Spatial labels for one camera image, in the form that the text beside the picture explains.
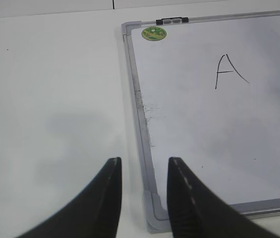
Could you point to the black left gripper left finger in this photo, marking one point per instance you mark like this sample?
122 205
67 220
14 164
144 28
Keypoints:
93 213

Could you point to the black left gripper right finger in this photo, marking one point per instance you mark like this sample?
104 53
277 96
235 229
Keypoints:
196 212

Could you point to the white magnetic whiteboard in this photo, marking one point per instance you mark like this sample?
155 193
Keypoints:
209 93

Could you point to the green round magnet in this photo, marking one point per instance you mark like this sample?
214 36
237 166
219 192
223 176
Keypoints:
154 33

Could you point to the black and clear board clip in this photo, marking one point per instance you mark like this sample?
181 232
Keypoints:
172 20

